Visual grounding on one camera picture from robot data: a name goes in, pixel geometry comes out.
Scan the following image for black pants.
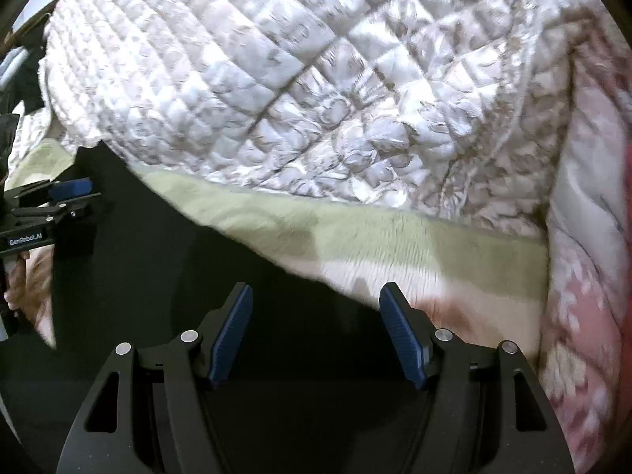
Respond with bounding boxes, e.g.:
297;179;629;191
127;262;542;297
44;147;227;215
0;139;435;474

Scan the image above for white quilted floral bedspread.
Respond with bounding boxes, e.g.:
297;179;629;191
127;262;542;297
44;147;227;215
10;0;613;238

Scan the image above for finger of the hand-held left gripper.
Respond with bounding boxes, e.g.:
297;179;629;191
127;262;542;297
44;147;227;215
12;196;104;224
5;179;94;207

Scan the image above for wooden headboard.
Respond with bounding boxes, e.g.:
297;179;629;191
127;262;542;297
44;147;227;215
5;9;60;44

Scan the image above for floral fleece blanket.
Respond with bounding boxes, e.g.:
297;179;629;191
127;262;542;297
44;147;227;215
5;138;551;361

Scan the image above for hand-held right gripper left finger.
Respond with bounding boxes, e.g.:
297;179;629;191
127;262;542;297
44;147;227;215
55;281;255;474

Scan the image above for person's left hand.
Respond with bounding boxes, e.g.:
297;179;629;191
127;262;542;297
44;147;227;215
4;252;31;317

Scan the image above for pink floral quilt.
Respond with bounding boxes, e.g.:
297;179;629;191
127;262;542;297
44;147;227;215
538;24;632;474

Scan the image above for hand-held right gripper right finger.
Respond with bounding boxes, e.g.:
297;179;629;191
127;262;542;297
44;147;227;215
379;281;576;474

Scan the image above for light blue garment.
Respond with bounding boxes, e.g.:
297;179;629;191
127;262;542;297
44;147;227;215
0;47;31;81

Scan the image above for black garment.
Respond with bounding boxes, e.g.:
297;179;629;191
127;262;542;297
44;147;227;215
15;52;53;114

